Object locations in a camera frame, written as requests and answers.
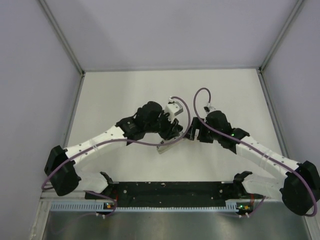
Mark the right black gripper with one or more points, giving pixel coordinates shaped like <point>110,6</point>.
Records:
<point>196,124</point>

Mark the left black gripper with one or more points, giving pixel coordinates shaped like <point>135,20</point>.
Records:
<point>171,130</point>

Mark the grey stapler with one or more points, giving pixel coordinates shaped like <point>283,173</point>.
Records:
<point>161,148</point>

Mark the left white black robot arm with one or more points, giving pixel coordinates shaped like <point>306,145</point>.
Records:
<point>66,168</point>

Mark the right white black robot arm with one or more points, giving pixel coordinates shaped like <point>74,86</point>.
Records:
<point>296,184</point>

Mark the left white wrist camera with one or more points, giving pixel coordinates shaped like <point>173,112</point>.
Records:
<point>173,109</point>

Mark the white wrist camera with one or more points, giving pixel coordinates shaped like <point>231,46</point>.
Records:
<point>208,108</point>
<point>173,109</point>

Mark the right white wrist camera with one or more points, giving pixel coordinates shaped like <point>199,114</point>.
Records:
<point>208,108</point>

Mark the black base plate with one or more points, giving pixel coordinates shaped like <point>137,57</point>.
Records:
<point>175,194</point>

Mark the grey slotted cable duct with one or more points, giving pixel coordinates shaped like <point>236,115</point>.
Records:
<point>100,206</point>

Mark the right aluminium frame post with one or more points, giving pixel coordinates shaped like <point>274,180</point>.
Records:
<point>285,28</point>

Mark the aluminium frame post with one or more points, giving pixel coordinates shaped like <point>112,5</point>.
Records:
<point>285,28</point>
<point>60,35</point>

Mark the left aluminium frame post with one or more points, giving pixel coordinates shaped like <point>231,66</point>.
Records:
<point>60,35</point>

